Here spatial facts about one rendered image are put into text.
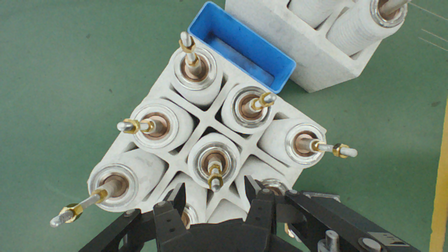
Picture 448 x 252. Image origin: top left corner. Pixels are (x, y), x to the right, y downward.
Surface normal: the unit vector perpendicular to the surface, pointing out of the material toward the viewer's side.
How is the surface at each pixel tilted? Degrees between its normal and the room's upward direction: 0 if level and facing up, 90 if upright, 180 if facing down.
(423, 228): 0
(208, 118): 0
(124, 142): 0
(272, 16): 90
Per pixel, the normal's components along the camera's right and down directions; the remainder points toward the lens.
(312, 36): 0.08, 0.00
